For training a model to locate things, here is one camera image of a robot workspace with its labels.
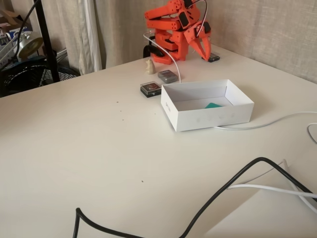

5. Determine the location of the orange gripper black servo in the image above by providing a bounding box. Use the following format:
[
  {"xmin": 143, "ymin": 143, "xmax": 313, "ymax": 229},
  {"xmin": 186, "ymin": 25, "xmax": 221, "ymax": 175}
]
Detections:
[{"xmin": 184, "ymin": 21, "xmax": 212, "ymax": 60}]

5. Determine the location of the green cube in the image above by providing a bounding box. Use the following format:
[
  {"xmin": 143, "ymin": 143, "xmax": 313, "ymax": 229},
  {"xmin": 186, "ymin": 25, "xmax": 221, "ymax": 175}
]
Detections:
[{"xmin": 204, "ymin": 102, "xmax": 223, "ymax": 110}]

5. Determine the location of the white cardboard bin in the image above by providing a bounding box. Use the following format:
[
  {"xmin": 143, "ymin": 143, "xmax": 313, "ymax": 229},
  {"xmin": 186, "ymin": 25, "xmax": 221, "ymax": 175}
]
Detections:
[{"xmin": 160, "ymin": 79, "xmax": 255, "ymax": 132}]

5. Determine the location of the grey plastic case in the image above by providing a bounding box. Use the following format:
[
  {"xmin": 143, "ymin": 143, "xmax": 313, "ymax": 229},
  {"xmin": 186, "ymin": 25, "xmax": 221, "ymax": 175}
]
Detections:
[{"xmin": 158, "ymin": 69, "xmax": 179, "ymax": 84}]

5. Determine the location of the black table clamp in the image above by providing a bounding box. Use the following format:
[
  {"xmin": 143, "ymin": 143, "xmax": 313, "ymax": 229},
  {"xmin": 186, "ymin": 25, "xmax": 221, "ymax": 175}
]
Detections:
[{"xmin": 143, "ymin": 44, "xmax": 165, "ymax": 59}]

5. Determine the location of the beige small figurine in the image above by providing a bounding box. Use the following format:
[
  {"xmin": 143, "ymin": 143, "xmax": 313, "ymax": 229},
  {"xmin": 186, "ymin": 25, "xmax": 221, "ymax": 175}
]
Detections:
[{"xmin": 145, "ymin": 59, "xmax": 156, "ymax": 75}]

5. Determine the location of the black square coin case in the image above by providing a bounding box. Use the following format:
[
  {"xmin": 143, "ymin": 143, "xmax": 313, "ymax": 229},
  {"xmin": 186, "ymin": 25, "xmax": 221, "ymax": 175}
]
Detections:
[{"xmin": 140, "ymin": 81, "xmax": 162, "ymax": 99}]

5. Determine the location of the white sheer curtain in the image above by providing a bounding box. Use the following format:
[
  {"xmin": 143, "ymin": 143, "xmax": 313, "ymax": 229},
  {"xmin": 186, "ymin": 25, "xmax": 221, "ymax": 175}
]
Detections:
[{"xmin": 76, "ymin": 0, "xmax": 107, "ymax": 75}]

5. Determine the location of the black pole stand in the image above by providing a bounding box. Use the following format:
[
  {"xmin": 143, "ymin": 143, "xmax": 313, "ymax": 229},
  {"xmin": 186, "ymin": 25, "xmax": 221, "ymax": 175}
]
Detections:
[{"xmin": 34, "ymin": 0, "xmax": 60, "ymax": 82}]

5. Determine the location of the silver desk lamp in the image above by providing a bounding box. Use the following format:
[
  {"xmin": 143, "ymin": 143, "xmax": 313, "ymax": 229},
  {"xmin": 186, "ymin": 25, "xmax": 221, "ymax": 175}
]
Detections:
[{"xmin": 12, "ymin": 31, "xmax": 44, "ymax": 61}]

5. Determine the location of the black fan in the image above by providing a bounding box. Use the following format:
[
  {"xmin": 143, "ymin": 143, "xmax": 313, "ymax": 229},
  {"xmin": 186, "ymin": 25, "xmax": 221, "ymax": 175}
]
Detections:
[{"xmin": 0, "ymin": 58, "xmax": 81, "ymax": 97}]

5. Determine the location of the white blue printed box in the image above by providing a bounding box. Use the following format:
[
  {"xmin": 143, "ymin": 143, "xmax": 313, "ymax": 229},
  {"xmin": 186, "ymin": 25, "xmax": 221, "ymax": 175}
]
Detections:
[{"xmin": 0, "ymin": 26, "xmax": 34, "ymax": 47}]

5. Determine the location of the brown cardboard box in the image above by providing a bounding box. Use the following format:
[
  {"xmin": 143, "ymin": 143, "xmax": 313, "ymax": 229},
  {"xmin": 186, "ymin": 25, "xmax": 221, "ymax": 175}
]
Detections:
[{"xmin": 0, "ymin": 9, "xmax": 32, "ymax": 27}]

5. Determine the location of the thin servo wire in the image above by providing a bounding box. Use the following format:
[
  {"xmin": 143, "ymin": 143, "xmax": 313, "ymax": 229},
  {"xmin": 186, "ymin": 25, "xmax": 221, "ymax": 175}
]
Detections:
[{"xmin": 184, "ymin": 0, "xmax": 208, "ymax": 54}]

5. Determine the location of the white cable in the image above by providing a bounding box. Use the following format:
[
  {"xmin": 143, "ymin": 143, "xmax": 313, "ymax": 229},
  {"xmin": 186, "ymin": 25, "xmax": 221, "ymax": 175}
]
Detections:
[
  {"xmin": 226, "ymin": 183, "xmax": 317, "ymax": 214},
  {"xmin": 143, "ymin": 31, "xmax": 317, "ymax": 130}
]

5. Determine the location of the black thick cable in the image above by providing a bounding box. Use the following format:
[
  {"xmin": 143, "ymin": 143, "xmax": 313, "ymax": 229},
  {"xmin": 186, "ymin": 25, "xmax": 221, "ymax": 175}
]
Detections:
[{"xmin": 73, "ymin": 157, "xmax": 317, "ymax": 238}]

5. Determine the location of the black thin cord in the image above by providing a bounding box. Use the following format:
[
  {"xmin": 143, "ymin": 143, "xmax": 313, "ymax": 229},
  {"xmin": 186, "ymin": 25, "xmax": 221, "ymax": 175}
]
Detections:
[{"xmin": 16, "ymin": 0, "xmax": 42, "ymax": 61}]

